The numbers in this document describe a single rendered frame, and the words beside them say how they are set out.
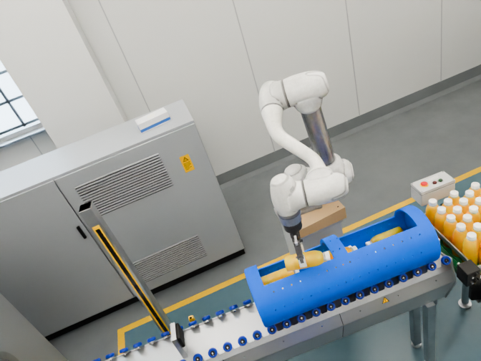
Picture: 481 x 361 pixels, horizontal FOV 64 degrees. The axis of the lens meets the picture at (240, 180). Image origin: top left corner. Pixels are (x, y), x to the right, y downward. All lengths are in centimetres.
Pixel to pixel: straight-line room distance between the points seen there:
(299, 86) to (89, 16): 254
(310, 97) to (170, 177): 155
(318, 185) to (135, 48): 286
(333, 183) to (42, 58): 285
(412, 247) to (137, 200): 202
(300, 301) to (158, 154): 160
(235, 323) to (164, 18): 284
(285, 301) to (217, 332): 45
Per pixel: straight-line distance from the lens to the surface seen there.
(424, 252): 195
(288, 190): 143
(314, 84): 179
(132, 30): 394
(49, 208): 315
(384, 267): 189
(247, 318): 208
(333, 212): 225
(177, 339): 198
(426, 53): 532
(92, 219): 190
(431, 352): 277
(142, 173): 298
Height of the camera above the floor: 257
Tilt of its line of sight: 34 degrees down
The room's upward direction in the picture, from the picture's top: 20 degrees counter-clockwise
